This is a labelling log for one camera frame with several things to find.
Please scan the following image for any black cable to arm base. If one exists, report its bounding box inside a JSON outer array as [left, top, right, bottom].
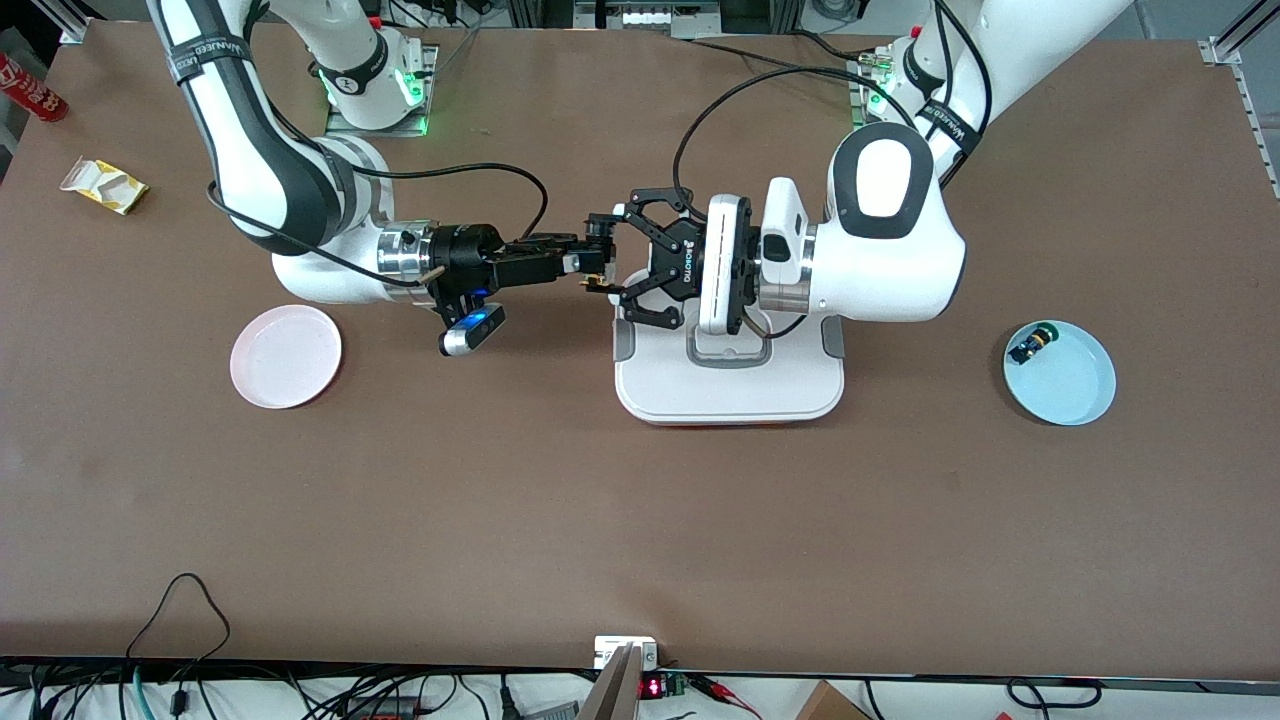
[[690, 30, 881, 86]]

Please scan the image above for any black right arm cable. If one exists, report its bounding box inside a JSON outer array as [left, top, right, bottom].
[[205, 163, 549, 288]]

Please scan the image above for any white lidded lunch box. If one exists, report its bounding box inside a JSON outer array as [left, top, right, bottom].
[[612, 265, 846, 427]]

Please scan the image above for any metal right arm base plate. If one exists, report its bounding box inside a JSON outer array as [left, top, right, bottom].
[[325, 45, 439, 138]]

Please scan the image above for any black blue small connector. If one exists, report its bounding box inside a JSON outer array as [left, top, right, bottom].
[[1008, 323, 1061, 365]]

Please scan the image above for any red drink can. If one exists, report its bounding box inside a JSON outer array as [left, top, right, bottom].
[[0, 52, 69, 123]]

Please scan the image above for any pink round plate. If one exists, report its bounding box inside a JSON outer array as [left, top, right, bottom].
[[230, 304, 343, 410]]

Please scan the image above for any white power strip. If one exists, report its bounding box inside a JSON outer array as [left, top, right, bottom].
[[575, 0, 721, 31]]

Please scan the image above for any light blue round plate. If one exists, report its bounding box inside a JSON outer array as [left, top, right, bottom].
[[1003, 319, 1117, 427]]

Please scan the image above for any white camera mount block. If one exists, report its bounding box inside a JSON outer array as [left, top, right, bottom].
[[594, 636, 659, 671]]

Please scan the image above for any brown cardboard box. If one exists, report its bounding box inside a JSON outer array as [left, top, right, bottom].
[[795, 680, 873, 720]]

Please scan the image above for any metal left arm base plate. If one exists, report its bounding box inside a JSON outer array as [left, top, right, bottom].
[[850, 55, 901, 131]]

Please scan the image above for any black looped table cable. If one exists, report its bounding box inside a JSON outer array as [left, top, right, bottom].
[[125, 573, 232, 666]]

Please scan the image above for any yellow white small carton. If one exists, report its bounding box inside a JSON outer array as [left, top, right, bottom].
[[60, 158, 151, 216]]

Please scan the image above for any aluminium camera mount bar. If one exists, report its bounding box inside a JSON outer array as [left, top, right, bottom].
[[580, 645, 641, 720]]

